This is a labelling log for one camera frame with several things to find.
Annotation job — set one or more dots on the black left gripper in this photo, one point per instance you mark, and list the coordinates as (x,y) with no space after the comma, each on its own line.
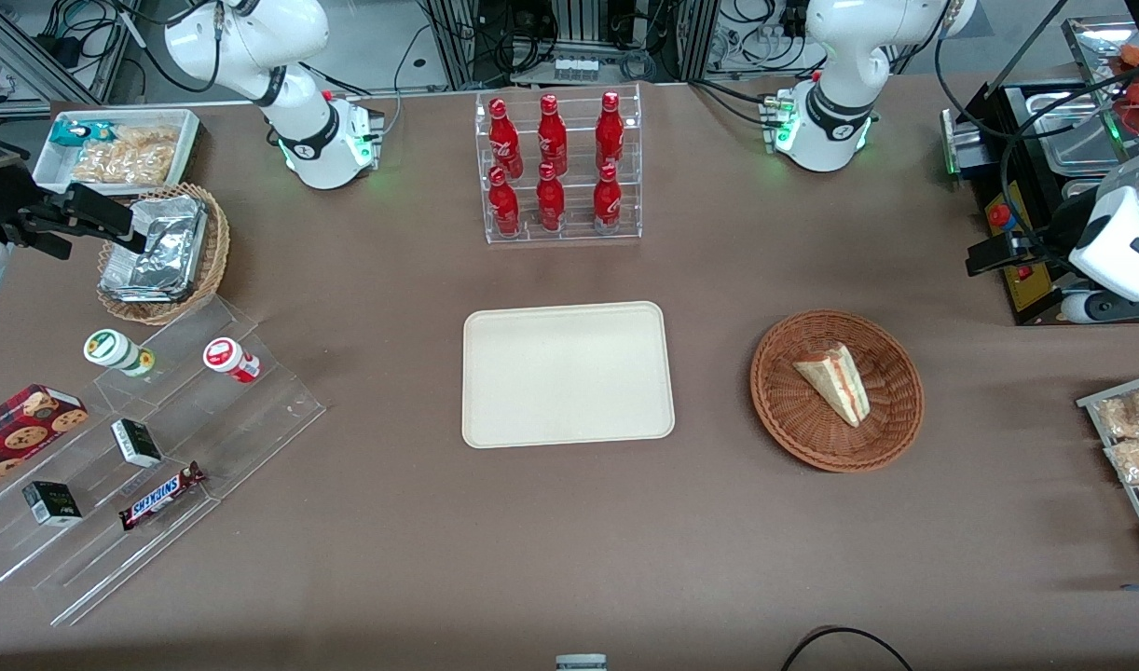
(1057,233)

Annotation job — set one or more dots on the triangular sandwich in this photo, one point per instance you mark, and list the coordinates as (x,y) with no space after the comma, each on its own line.
(835,382)

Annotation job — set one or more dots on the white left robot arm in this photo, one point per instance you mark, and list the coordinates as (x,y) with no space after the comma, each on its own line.
(830,56)

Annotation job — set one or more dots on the tan wicker basket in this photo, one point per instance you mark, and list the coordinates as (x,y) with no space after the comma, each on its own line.
(215,252)

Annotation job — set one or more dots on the brown round wicker basket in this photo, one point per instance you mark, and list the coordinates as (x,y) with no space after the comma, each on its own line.
(793,419)

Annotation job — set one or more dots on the beige plastic tray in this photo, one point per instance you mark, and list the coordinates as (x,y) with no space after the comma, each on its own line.
(569,377)

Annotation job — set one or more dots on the black food warmer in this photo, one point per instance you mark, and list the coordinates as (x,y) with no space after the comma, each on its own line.
(1031,294)

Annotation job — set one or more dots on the silver foil pack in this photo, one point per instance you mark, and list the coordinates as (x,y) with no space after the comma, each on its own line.
(150,275)
(173,219)

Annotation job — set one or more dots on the clear bag of crackers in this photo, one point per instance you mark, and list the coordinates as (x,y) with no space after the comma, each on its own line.
(127,160)

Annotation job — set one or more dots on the white plastic bin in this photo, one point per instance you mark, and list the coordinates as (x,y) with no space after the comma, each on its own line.
(52,168)

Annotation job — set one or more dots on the steel warmer pan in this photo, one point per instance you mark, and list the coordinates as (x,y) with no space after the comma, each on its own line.
(1082,189)
(1073,140)

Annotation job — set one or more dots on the teal snack packet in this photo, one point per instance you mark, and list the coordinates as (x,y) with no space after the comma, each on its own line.
(71,132)

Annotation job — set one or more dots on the green lid cup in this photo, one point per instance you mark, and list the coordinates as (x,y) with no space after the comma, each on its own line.
(113,350)

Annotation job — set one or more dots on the red lid cup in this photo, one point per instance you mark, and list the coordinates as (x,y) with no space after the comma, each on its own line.
(226,358)

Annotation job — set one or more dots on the clear bag of pastry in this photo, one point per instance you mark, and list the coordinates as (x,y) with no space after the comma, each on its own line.
(1138,461)
(1129,415)

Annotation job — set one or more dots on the small black carton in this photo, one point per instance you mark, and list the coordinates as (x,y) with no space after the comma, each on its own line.
(52,503)
(136,443)

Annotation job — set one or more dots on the red cookie box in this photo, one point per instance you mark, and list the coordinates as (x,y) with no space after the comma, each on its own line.
(20,433)

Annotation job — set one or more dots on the clear acrylic stepped shelf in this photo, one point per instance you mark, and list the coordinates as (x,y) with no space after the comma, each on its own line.
(253,419)

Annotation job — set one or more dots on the Snickers bar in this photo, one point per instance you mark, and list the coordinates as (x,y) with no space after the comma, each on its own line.
(159,497)

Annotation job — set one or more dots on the red cola bottle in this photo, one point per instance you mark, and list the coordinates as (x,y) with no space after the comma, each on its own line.
(610,130)
(550,200)
(552,130)
(607,200)
(504,205)
(504,135)

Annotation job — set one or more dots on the clear acrylic bottle rack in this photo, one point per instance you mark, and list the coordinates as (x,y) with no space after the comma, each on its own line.
(574,228)

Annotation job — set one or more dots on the white power strip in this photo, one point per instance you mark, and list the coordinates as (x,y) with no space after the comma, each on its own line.
(574,68)

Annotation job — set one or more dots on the grey box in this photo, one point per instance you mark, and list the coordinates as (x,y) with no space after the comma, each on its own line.
(581,664)

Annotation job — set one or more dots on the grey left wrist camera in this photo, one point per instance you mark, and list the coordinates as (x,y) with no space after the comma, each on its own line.
(1077,308)

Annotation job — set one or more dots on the aluminium frame rail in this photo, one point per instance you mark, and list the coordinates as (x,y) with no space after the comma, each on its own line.
(29,56)

